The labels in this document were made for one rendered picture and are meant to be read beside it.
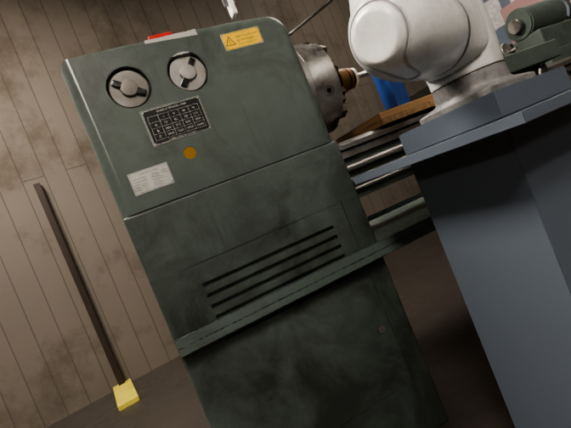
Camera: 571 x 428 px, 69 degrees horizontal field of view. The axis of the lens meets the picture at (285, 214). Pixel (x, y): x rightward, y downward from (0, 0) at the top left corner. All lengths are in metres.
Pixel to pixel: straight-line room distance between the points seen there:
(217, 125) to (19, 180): 2.37
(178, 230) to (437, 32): 0.69
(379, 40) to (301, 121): 0.47
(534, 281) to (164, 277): 0.79
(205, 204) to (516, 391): 0.84
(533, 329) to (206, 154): 0.82
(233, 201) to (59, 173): 2.36
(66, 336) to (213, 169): 2.35
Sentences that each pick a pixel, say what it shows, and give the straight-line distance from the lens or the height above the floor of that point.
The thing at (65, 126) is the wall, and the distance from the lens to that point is 3.41.
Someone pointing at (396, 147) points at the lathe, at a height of 0.78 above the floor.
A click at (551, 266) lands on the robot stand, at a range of 0.91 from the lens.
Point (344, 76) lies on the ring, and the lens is 1.53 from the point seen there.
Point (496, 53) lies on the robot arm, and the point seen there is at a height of 0.87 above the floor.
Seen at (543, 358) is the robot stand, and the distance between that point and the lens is 1.04.
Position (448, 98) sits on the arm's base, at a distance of 0.96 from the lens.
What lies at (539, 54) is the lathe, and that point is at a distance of 1.72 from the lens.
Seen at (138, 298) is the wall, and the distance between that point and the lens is 3.24.
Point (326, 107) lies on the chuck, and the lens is 1.36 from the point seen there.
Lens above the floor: 0.76
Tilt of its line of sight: 2 degrees down
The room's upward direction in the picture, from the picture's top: 22 degrees counter-clockwise
